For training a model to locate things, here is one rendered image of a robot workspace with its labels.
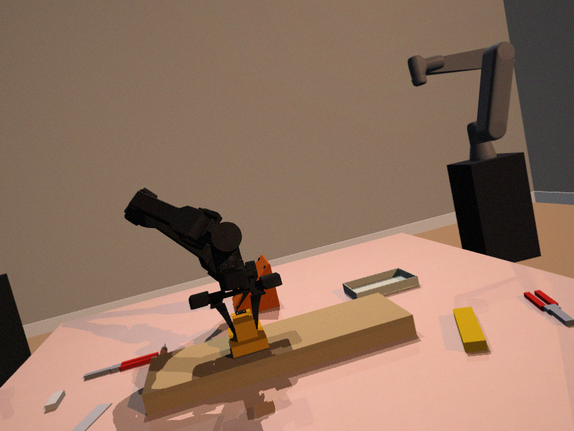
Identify tan wooden floor panel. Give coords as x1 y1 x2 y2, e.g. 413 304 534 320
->
142 293 416 416

